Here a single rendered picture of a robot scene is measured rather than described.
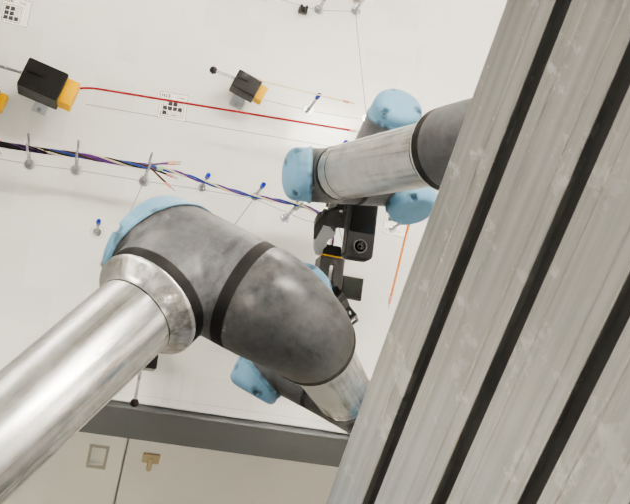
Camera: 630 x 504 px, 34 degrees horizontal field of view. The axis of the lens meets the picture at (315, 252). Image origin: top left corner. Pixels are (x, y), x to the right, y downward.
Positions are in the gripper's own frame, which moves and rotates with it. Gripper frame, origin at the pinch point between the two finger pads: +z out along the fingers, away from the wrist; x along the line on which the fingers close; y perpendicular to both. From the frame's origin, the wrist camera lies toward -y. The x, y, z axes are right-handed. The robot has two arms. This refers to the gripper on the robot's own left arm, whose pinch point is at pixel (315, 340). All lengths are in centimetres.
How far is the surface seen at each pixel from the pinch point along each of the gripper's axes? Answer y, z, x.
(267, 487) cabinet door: -22.6, 18.9, -12.0
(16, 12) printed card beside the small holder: -6, -15, 75
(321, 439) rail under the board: -9.3, 7.4, -12.6
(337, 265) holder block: 10.5, -2.4, 7.4
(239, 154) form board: 9.5, -0.2, 34.7
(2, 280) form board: -34, -12, 37
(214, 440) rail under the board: -23.6, 3.6, -2.1
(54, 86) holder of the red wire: -9, -21, 55
